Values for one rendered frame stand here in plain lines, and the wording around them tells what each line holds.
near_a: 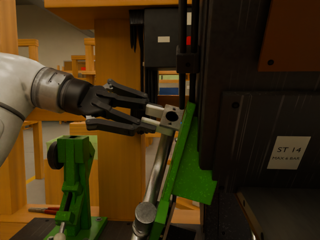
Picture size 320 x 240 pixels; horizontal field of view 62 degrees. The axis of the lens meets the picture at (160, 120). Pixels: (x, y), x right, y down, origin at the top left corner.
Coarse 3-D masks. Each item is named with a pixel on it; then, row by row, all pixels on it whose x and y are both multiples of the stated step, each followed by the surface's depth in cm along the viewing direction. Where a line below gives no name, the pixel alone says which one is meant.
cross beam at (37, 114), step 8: (160, 96) 89; (168, 96) 89; (176, 96) 89; (160, 104) 89; (168, 104) 89; (176, 104) 89; (32, 112) 93; (40, 112) 93; (48, 112) 93; (64, 112) 92; (32, 120) 94; (40, 120) 94; (48, 120) 93; (56, 120) 93; (64, 120) 93; (72, 120) 93; (80, 120) 92
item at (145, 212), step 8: (136, 208) 46; (144, 208) 46; (152, 208) 46; (136, 216) 45; (144, 216) 45; (152, 216) 45; (136, 224) 47; (144, 224) 45; (136, 232) 49; (144, 232) 48
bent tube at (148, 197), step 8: (168, 112) 55; (176, 112) 55; (160, 120) 53; (168, 120) 53; (176, 120) 54; (168, 128) 53; (176, 128) 52; (160, 136) 60; (168, 136) 57; (160, 144) 61; (168, 144) 60; (160, 152) 61; (168, 152) 61; (160, 160) 61; (152, 168) 62; (160, 168) 61; (152, 176) 60; (160, 176) 60; (152, 184) 59; (160, 184) 60; (152, 192) 57; (144, 200) 56; (152, 200) 56
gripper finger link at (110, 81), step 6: (114, 84) 59; (120, 84) 59; (114, 90) 60; (120, 90) 59; (126, 90) 58; (132, 90) 58; (138, 90) 59; (126, 96) 60; (132, 96) 59; (138, 96) 58; (144, 96) 58
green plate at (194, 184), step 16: (192, 112) 42; (192, 128) 44; (176, 144) 49; (192, 144) 44; (176, 160) 44; (192, 160) 45; (176, 176) 45; (192, 176) 45; (208, 176) 45; (176, 192) 45; (192, 192) 45; (208, 192) 45
